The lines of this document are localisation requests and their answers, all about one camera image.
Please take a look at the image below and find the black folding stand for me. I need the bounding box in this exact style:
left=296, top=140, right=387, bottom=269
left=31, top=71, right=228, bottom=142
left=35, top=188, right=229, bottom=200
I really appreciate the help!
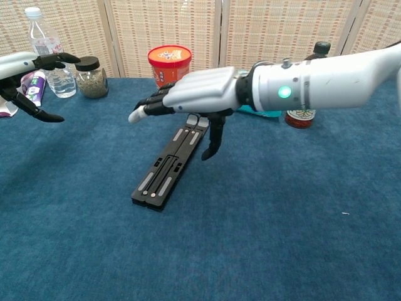
left=130, top=113, right=210, bottom=213

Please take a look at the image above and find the pink floral toothpaste box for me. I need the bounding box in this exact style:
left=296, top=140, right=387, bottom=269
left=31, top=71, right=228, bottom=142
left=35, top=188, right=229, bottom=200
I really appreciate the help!
left=0, top=70, right=36, bottom=119

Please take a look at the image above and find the glass jar with black lid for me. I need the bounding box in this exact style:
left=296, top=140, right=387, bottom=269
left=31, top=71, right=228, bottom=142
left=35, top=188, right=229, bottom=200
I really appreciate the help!
left=74, top=56, right=109, bottom=99

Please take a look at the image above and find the dark tea bottle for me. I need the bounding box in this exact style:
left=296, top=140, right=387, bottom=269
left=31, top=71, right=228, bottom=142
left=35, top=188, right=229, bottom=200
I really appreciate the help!
left=284, top=41, right=332, bottom=129

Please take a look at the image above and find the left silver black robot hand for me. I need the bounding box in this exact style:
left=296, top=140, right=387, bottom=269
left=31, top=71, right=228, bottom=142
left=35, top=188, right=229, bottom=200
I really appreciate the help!
left=0, top=51, right=81, bottom=123

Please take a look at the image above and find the bamboo folding screen panel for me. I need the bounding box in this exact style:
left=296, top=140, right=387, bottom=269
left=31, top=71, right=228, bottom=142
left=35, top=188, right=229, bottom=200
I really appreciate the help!
left=219, top=0, right=364, bottom=71
left=0, top=0, right=122, bottom=78
left=333, top=0, right=401, bottom=56
left=105, top=0, right=224, bottom=79

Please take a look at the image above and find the orange instant noodle cup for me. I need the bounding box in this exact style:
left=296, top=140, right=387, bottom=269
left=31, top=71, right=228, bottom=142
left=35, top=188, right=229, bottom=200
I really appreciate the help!
left=147, top=45, right=192, bottom=88

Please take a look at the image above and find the clear plastic water bottle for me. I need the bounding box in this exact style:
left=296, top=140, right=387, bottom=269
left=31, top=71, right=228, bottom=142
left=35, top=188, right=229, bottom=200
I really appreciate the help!
left=24, top=6, right=77, bottom=98

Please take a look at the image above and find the teal snack bag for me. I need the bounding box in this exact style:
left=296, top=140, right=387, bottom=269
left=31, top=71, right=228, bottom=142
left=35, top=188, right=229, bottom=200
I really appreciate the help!
left=234, top=69, right=281, bottom=119

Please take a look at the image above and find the purple white toothpaste tube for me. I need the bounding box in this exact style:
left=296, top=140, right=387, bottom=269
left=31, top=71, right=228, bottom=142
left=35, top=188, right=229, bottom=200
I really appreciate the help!
left=19, top=70, right=47, bottom=107

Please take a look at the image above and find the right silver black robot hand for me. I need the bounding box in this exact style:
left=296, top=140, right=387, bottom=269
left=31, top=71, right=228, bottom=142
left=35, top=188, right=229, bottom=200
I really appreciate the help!
left=128, top=66, right=248, bottom=161

